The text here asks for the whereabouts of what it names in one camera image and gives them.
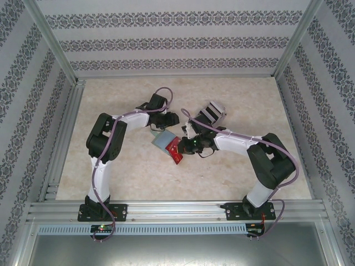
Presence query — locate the red credit card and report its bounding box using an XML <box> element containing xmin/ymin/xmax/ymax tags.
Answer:
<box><xmin>165</xmin><ymin>137</ymin><xmax>185</xmax><ymax>165</ymax></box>

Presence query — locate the green card holder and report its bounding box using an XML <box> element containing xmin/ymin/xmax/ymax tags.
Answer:
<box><xmin>151</xmin><ymin>130</ymin><xmax>178</xmax><ymax>153</ymax></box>

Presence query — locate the grey metal panel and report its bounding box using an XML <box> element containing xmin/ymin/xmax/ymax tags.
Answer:
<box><xmin>27</xmin><ymin>234</ymin><xmax>339</xmax><ymax>266</ymax></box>

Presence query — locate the circuit board green light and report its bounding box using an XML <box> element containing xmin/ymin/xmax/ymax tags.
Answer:
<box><xmin>90</xmin><ymin>224</ymin><xmax>115</xmax><ymax>233</ymax></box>

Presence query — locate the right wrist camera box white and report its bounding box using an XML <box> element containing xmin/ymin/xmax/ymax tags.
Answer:
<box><xmin>181</xmin><ymin>119</ymin><xmax>195</xmax><ymax>139</ymax></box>

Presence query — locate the aluminium mounting rail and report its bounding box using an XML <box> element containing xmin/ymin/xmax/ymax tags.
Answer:
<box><xmin>26</xmin><ymin>201</ymin><xmax>329</xmax><ymax>222</ymax></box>

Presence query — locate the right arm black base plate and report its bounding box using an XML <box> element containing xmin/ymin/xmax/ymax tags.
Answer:
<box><xmin>225</xmin><ymin>202</ymin><xmax>277</xmax><ymax>222</ymax></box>

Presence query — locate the slotted grey cable duct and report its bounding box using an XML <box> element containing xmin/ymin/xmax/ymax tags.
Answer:
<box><xmin>37</xmin><ymin>223</ymin><xmax>247</xmax><ymax>235</ymax></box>

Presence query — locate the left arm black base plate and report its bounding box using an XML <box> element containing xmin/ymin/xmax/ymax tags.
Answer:
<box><xmin>77</xmin><ymin>203</ymin><xmax>128</xmax><ymax>222</ymax></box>

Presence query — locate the aluminium side rail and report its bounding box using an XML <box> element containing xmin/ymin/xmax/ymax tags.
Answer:
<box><xmin>38</xmin><ymin>80</ymin><xmax>87</xmax><ymax>202</ymax></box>

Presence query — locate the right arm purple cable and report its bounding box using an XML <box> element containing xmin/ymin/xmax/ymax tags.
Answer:
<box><xmin>180</xmin><ymin>108</ymin><xmax>302</xmax><ymax>242</ymax></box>

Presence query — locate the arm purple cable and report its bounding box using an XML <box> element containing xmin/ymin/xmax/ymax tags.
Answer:
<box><xmin>180</xmin><ymin>108</ymin><xmax>302</xmax><ymax>242</ymax></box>
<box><xmin>91</xmin><ymin>87</ymin><xmax>175</xmax><ymax>243</ymax></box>

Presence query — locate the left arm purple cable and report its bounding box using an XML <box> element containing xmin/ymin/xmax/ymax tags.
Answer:
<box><xmin>91</xmin><ymin>87</ymin><xmax>175</xmax><ymax>243</ymax></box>

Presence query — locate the left aluminium frame post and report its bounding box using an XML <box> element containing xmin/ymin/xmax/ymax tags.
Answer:
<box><xmin>26</xmin><ymin>0</ymin><xmax>80</xmax><ymax>84</ymax></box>

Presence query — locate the aluminium frame post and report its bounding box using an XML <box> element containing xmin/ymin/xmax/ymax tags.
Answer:
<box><xmin>26</xmin><ymin>0</ymin><xmax>80</xmax><ymax>84</ymax></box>
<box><xmin>273</xmin><ymin>0</ymin><xmax>324</xmax><ymax>79</ymax></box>

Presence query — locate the right aluminium frame post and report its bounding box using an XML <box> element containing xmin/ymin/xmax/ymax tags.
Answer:
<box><xmin>273</xmin><ymin>0</ymin><xmax>324</xmax><ymax>79</ymax></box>

